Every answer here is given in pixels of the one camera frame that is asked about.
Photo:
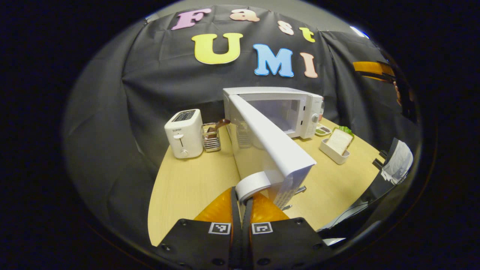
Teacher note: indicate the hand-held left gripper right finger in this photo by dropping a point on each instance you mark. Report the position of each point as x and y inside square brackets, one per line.
[246, 240]

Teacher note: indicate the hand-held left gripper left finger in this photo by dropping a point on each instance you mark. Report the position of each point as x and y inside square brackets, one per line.
[236, 232]

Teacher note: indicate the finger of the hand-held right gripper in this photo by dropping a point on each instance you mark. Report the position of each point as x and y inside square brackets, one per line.
[371, 68]
[375, 78]

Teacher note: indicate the toast and lettuce sandwich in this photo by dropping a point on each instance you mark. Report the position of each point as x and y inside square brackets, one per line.
[339, 141]

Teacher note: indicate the white microwave oven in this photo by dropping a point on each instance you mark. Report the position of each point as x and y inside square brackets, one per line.
[270, 142]

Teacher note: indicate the ceiling light panel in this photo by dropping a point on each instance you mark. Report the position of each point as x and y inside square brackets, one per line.
[359, 31]

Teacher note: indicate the white cloth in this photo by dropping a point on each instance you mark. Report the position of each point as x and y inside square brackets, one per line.
[397, 161]

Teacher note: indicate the white divided dish of beans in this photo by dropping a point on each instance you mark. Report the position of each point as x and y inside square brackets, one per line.
[323, 130]

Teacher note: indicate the black chair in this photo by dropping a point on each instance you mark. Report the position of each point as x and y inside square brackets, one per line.
[382, 167]

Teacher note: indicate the white rectangular tray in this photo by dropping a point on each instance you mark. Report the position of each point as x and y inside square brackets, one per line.
[333, 155]

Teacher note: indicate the white toaster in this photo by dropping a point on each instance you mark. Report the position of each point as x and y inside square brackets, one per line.
[183, 135]

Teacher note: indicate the brown utensil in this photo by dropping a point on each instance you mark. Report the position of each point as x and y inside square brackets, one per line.
[222, 122]

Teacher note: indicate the black backdrop cloth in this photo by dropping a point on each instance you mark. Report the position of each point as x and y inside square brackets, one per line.
[150, 93]

